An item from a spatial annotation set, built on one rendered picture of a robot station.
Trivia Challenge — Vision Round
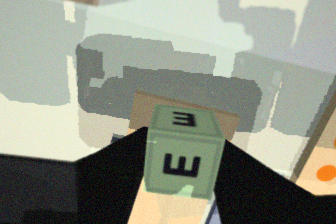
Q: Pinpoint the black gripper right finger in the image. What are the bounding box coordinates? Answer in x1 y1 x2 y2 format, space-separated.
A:
213 139 336 224

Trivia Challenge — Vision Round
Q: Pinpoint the tan u-shaped wall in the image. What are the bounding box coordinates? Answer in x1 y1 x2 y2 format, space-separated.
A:
47 0 336 74

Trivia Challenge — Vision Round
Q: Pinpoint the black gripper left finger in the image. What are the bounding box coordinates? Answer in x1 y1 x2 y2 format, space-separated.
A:
0 127 148 224

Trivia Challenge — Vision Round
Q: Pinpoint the green labelled cube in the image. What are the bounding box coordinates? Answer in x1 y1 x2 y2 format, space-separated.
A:
142 104 225 200

